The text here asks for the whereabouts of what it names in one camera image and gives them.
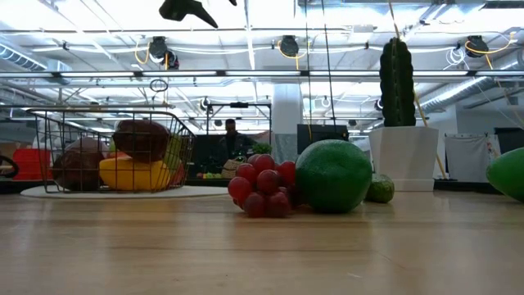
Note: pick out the dark purple-red fruit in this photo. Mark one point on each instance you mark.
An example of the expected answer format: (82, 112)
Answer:
(141, 141)

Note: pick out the light green pear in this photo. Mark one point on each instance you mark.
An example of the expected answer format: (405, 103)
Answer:
(174, 149)

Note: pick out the red apple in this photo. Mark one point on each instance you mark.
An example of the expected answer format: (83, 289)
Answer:
(177, 176)

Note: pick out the yellow orange mango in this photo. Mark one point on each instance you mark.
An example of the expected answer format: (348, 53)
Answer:
(135, 176)

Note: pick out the dark red pomegranate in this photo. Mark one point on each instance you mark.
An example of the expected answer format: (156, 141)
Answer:
(78, 172)

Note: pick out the green cucumber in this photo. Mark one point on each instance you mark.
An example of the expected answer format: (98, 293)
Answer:
(381, 189)

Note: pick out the bright green round fruit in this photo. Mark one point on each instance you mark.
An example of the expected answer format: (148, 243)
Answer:
(509, 174)

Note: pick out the wicker basket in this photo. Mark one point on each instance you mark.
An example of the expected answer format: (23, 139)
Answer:
(232, 168)

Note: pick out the colourful toy produce pile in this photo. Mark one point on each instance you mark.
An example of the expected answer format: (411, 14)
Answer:
(209, 175)

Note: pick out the small black ceiling reel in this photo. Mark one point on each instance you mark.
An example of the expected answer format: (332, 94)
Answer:
(378, 105)
(204, 103)

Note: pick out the white building column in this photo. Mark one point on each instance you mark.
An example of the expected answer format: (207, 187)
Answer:
(286, 110)

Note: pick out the person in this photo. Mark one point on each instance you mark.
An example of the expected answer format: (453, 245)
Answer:
(233, 145)

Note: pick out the black cabinet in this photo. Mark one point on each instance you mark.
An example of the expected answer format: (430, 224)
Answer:
(204, 153)

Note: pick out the green leafy plant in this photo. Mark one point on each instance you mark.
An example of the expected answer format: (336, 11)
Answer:
(264, 148)

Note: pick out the black monitor screen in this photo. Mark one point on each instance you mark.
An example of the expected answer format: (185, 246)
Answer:
(323, 133)

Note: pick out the red grape bunch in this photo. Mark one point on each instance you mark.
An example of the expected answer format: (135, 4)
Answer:
(262, 182)

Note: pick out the white round placemat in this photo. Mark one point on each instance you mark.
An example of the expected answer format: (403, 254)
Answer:
(196, 192)

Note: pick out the large green lime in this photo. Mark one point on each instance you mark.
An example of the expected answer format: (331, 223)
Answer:
(333, 176)

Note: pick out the red storage bin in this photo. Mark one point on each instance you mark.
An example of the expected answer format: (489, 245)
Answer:
(30, 164)

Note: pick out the white plant pot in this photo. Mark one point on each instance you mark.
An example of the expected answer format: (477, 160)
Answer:
(403, 160)

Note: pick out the white hanging cloth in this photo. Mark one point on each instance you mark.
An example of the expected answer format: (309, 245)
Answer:
(468, 157)

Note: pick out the black box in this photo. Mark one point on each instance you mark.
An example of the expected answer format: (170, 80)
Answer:
(509, 139)

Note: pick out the black ceiling light rail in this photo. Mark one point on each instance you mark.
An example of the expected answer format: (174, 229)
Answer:
(303, 73)

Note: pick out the silver air duct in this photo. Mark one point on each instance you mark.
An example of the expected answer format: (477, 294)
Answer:
(450, 96)
(24, 59)

